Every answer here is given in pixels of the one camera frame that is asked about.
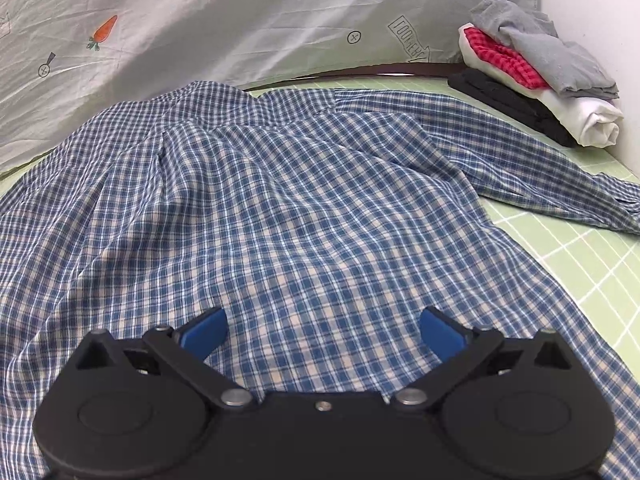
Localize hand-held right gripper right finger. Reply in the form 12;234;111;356
390;305;573;411

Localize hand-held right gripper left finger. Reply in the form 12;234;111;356
75;306;256;413

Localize blue plaid shirt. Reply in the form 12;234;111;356
0;80;640;480

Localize black folded garment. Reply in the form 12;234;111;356
447;68;577;148

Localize white folded garment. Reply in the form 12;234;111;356
458;22;625;149

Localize red checked folded garment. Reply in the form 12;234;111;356
462;26;550;90

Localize grey folded garment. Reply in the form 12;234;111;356
470;0;620;100

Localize carrot print grey quilt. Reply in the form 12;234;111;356
0;0;543;177

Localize dark brown bed frame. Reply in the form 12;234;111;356
242;61;467;94

